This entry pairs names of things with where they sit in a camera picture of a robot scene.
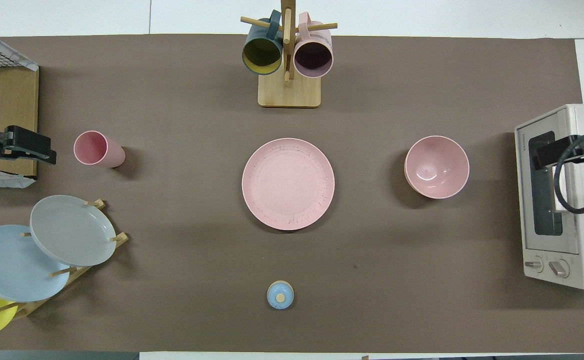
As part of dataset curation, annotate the pink speckled plate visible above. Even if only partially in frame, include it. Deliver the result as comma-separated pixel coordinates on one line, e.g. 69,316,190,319
241,138,336,231

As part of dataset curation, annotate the brown table mat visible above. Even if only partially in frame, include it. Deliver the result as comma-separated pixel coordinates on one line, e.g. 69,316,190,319
0,34,584,353

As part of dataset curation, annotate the beige toaster oven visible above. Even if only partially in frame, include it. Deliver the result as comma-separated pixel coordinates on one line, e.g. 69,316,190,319
514,103,584,291

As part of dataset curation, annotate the wooden shelf with wire basket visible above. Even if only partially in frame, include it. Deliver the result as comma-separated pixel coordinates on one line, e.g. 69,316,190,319
0,24,40,189

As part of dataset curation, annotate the pale pink mug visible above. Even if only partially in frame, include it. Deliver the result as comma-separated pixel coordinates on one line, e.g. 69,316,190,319
293,12,334,79

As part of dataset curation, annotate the light blue plate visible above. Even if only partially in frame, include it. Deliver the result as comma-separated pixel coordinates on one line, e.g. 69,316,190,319
0,224,71,303

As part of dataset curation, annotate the dark teal mug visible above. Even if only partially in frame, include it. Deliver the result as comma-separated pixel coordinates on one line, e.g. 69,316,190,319
242,10,284,76

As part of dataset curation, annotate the pink tumbler cup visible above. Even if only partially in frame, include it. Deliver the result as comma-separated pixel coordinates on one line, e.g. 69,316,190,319
73,130,126,169

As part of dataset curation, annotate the wooden plate rack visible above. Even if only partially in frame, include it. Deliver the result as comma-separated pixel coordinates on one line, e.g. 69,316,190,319
0,199,129,321

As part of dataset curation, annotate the pink bowl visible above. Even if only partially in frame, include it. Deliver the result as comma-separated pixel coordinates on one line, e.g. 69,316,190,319
404,135,470,200

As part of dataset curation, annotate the grey plate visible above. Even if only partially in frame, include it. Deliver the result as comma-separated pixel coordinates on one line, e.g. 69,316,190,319
30,195,118,267

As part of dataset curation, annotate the wooden mug tree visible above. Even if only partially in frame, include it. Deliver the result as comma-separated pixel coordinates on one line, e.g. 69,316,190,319
240,0,338,108

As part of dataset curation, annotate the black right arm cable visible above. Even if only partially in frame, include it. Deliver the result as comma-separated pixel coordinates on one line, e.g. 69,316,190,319
553,127,584,215

